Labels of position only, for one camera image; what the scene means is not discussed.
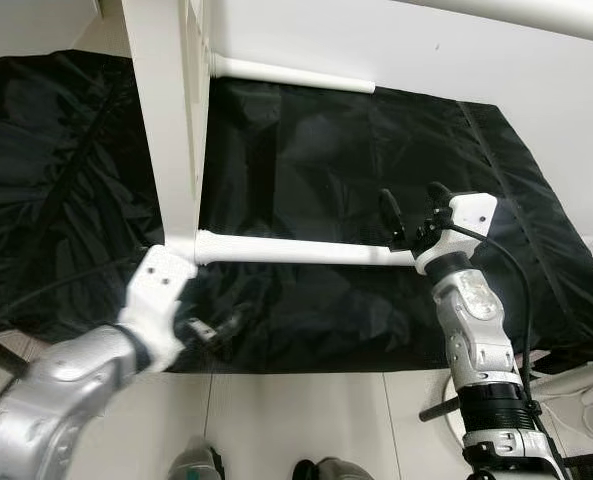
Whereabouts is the white plastic table top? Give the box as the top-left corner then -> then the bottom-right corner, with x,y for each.
121,0 -> 213,267

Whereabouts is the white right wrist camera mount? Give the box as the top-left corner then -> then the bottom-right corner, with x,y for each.
414,193 -> 499,277

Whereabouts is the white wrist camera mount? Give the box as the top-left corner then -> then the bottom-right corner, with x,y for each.
116,245 -> 199,374
414,193 -> 499,277

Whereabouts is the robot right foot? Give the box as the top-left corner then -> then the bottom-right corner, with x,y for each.
291,455 -> 373,480

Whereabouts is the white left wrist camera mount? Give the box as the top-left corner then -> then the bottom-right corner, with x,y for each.
116,245 -> 199,374

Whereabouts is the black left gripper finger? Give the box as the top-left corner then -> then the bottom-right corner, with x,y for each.
212,305 -> 259,343

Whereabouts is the white standing fan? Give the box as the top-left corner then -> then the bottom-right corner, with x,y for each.
444,232 -> 593,453

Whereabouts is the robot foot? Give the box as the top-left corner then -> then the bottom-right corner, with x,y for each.
291,455 -> 373,480
166,440 -> 226,480

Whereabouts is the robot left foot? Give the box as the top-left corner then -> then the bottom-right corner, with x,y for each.
166,440 -> 226,480

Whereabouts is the black cloth table cover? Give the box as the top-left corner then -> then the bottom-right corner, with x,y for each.
0,48 -> 593,374

